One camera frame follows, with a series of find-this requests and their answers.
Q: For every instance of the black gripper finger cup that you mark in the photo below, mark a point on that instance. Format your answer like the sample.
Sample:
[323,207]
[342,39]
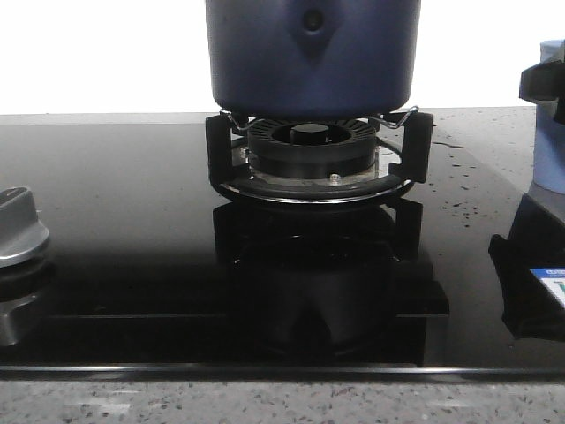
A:
[543,83]

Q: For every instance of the light blue plastic cup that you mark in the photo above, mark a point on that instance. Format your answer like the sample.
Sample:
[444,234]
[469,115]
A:
[548,159]

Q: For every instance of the right gas burner head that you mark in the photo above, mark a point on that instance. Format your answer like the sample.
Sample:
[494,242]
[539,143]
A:
[311,149]

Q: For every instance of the silver stove control knob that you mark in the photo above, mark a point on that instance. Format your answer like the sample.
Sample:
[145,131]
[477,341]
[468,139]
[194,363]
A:
[23,235]

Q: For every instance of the dark blue cooking pot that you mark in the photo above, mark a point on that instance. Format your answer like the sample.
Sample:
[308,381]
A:
[312,59]

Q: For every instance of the right black pot support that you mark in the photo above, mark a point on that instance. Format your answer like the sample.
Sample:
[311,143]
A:
[402,155]

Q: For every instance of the black glass gas stove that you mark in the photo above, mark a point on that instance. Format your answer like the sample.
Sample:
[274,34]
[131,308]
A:
[149,273]

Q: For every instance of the blue white energy label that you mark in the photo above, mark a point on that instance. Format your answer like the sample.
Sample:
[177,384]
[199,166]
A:
[553,280]

